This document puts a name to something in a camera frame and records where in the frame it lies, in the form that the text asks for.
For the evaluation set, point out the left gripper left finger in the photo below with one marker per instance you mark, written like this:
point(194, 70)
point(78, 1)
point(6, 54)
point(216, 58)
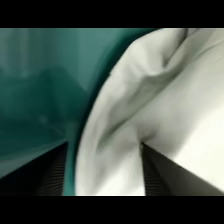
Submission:
point(43, 176)

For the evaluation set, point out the white shirt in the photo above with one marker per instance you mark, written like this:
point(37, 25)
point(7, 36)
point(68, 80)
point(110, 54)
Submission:
point(166, 110)

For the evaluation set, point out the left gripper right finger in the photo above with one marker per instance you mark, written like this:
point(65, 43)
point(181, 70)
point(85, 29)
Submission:
point(166, 180)

